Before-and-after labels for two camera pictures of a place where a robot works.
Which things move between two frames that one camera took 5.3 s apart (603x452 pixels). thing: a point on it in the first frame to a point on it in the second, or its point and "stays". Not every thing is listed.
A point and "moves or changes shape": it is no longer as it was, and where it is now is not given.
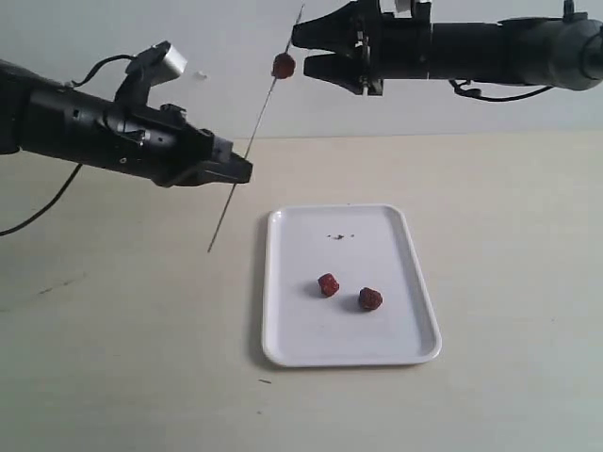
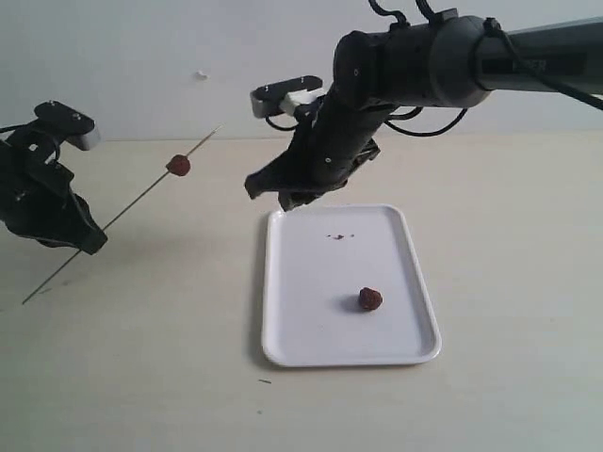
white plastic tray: [362, 246] stays
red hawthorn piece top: [284, 66] moves or changes shape
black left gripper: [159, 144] to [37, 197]
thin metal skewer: [257, 123] to [110, 224]
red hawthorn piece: [369, 298] stays
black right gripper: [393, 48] to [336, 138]
